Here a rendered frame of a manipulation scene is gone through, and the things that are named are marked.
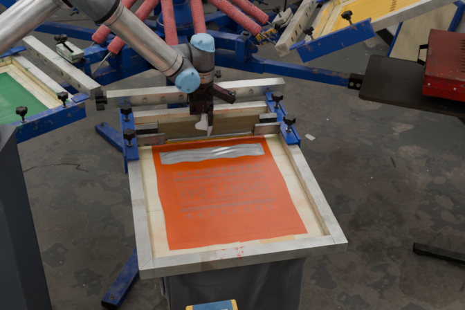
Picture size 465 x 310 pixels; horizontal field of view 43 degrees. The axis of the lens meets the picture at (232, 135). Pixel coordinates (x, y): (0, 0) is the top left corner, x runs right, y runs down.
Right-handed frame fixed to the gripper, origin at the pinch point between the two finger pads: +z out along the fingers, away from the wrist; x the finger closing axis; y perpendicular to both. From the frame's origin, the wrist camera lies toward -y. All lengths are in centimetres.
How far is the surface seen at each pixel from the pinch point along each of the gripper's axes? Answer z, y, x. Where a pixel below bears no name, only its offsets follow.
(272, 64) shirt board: 9, -40, -59
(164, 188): 5.2, 18.7, 23.7
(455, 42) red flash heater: -9, -112, -33
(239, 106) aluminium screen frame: 1.8, -14.4, -15.4
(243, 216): 5.3, -3.2, 41.2
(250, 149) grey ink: 4.7, -13.2, 8.1
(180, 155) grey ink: 4.5, 11.4, 7.9
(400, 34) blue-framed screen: 74, -187, -212
